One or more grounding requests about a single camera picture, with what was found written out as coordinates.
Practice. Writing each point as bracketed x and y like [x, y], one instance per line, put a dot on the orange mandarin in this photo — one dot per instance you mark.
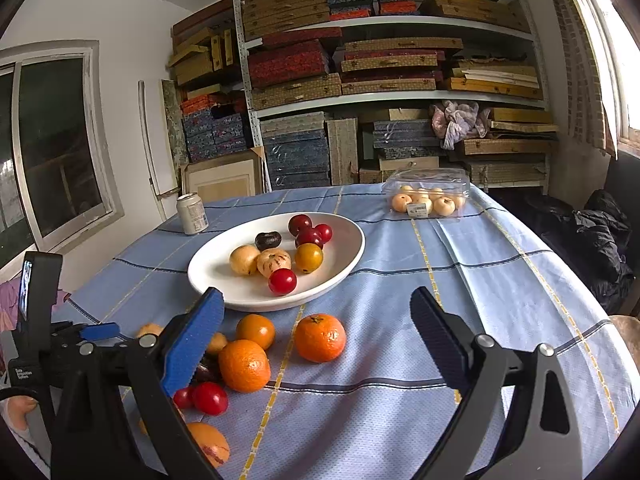
[244, 365]
[320, 337]

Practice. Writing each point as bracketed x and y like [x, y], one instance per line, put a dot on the white plate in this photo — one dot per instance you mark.
[340, 250]

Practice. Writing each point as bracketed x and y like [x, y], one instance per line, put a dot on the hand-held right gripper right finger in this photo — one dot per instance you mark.
[440, 340]

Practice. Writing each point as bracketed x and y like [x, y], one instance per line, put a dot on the cardboard box with wooden panel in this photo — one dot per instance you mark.
[225, 180]

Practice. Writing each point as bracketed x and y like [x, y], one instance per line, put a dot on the dark chair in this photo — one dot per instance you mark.
[622, 180]

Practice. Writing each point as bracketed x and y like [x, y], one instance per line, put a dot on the large yellow citrus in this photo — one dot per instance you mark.
[207, 442]

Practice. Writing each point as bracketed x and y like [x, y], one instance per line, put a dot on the clear plastic clamshell box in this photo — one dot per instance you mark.
[425, 180]

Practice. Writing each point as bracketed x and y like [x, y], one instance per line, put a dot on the red cherry tomato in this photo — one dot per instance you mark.
[325, 232]
[282, 281]
[182, 398]
[210, 398]

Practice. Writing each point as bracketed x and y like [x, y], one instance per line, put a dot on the dark red plum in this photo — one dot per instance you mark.
[309, 238]
[300, 222]

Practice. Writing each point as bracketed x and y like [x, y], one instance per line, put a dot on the person's left hand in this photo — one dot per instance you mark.
[20, 410]

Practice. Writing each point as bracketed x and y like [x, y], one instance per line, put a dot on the shelf of stacked boxes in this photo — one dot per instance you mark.
[287, 62]

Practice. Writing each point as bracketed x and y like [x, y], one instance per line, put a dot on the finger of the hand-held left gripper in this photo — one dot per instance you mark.
[102, 331]

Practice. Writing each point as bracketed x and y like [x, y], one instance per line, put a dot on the white metal shelving unit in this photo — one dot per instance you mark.
[400, 96]

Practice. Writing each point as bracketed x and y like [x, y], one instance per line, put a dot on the mottled green board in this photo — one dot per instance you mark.
[172, 120]

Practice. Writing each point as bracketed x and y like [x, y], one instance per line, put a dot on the silver drink can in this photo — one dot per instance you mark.
[192, 215]

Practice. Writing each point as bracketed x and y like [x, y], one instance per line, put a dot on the group of pale boxed peaches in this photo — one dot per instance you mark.
[400, 202]

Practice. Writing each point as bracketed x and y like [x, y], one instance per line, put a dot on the black jacket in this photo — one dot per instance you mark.
[595, 245]

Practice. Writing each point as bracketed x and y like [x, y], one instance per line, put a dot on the pile of yellow cardboard boxes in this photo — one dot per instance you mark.
[195, 67]

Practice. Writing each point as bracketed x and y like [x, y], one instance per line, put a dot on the large sliding window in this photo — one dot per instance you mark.
[55, 150]

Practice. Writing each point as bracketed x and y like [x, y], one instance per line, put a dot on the bright small window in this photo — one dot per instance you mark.
[620, 75]

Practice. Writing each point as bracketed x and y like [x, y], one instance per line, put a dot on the brick patterned curtain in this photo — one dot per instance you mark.
[580, 60]

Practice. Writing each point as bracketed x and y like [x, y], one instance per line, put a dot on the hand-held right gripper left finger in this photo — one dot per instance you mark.
[197, 340]

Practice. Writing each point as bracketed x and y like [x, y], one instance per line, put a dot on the stack of blue patterned boxes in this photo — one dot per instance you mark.
[215, 135]

